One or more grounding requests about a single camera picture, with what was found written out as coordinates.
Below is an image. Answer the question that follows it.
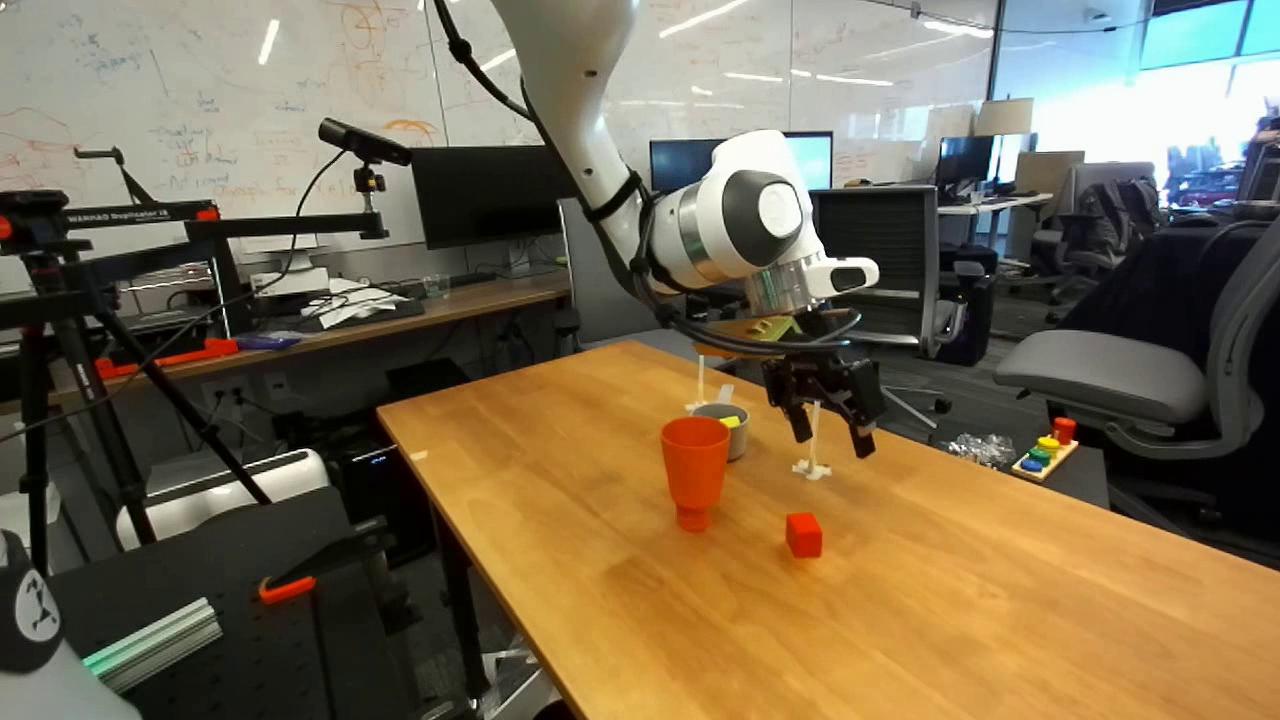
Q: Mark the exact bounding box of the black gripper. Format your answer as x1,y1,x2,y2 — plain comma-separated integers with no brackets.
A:
764,349,884,464

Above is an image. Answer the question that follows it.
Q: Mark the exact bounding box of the gray measuring cup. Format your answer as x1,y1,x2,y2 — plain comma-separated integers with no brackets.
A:
687,397,757,474

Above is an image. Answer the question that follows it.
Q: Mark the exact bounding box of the orange plastic cup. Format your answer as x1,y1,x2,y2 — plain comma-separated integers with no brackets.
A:
656,412,737,536

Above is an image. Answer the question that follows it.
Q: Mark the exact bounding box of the red block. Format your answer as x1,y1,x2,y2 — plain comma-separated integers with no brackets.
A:
779,510,826,563

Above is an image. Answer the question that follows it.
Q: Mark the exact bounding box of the clear plastic bag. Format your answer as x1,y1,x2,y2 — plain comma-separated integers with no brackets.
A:
949,429,1020,474

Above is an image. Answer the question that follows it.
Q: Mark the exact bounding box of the black mesh office chair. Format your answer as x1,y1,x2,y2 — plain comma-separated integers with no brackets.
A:
803,184,998,434

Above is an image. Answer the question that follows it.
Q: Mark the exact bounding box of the colourful stacking toy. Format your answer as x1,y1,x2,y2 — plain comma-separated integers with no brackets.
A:
1006,412,1084,484

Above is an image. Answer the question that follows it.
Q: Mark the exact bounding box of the lit computer monitor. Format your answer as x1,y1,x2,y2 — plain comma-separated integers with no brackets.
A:
779,128,841,193

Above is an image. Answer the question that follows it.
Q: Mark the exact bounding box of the wooden background desk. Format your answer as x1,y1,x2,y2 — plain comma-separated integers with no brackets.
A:
933,188,1059,229

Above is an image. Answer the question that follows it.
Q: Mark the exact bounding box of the dark background monitor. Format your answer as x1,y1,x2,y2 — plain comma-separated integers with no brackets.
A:
933,134,998,206

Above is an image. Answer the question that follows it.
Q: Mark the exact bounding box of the dark computer monitor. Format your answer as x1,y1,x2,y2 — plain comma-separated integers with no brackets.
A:
643,134,732,200
409,140,584,251

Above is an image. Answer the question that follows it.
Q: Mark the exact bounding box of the silver monitor back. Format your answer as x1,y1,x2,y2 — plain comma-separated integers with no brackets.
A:
1012,148,1086,206

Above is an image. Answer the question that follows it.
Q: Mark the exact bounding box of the dark background office chair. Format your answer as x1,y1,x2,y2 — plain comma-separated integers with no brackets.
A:
1050,161,1169,290

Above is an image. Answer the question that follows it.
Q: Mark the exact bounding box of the beige lamp shade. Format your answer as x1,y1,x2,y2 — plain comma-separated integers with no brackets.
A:
974,93,1041,140

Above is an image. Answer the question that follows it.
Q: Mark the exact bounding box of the long wooden desk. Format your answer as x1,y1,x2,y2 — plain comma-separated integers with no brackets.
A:
53,229,656,407

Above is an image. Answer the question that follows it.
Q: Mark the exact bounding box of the white paper pile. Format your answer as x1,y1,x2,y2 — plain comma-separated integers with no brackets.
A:
253,266,412,337

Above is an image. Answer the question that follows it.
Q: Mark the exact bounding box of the white foam roll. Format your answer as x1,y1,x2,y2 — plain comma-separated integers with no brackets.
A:
106,443,337,555

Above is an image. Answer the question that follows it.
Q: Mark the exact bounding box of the black cart platform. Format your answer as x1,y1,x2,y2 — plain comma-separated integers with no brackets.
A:
53,484,450,720

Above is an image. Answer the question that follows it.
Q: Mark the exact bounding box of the red orange bar clamp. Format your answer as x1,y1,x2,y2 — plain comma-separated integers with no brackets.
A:
89,331,247,392

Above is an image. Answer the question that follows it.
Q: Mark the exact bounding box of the gray metal tube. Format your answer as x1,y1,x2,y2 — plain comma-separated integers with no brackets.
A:
75,594,229,697

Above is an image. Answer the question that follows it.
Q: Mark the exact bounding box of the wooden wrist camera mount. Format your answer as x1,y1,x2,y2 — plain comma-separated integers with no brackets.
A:
702,308,841,357

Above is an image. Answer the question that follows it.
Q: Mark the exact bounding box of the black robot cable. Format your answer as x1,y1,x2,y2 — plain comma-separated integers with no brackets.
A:
428,0,870,365

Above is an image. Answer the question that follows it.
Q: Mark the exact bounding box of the black stereo camera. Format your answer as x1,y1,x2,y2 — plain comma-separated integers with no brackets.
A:
314,114,421,171

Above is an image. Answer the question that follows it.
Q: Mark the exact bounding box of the black clamp orange handle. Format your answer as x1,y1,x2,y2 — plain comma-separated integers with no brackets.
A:
255,518,421,720

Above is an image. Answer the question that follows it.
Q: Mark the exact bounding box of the thin black camera cable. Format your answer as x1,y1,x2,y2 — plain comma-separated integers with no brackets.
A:
253,146,351,301

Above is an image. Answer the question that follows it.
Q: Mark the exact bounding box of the black camera tripod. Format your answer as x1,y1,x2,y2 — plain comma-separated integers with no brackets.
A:
0,184,278,581

